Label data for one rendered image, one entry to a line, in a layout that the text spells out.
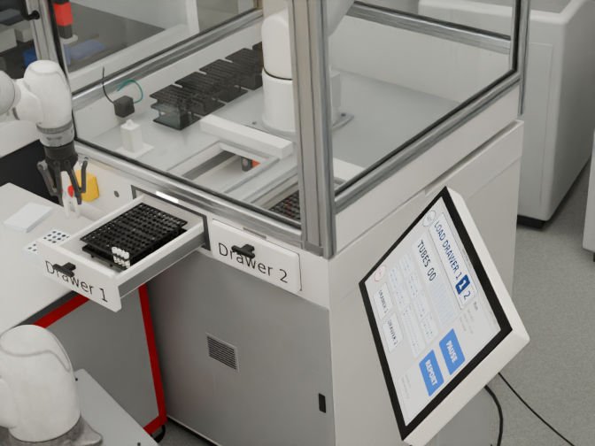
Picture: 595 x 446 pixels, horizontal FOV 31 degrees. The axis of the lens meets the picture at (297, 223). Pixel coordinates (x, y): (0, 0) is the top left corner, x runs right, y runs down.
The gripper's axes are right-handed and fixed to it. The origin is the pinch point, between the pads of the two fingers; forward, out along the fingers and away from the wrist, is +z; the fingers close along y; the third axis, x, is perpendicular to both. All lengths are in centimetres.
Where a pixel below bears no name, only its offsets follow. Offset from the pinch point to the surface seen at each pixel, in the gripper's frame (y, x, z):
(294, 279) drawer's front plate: 57, -30, 7
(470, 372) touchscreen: 85, -98, -23
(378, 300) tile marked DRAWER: 73, -59, -8
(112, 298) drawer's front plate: 11.7, -31.3, 7.5
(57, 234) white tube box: -8.0, 11.5, 17.5
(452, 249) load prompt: 88, -65, -26
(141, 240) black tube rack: 18.2, -11.6, 5.0
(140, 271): 18.2, -22.4, 6.6
